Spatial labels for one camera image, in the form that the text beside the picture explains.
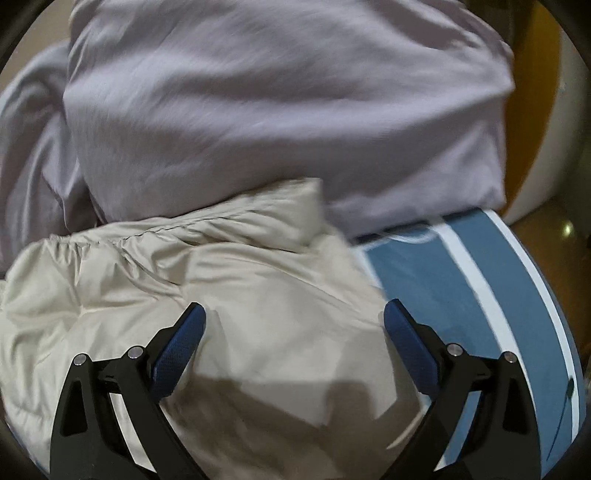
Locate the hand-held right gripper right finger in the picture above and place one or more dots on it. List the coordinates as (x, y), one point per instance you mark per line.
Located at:
(411, 346)

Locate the crumpled lilac pillow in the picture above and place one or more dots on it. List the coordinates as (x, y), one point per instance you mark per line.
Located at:
(277, 115)

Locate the wide lilac pillow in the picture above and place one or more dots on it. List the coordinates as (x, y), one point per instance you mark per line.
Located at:
(32, 175)

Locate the bed with blue striped sheet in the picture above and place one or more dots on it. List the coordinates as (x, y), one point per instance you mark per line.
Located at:
(415, 277)

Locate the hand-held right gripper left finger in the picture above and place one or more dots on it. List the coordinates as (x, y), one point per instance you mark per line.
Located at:
(178, 355)

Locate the beige puffer jacket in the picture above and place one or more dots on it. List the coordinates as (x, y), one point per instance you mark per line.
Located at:
(231, 277)

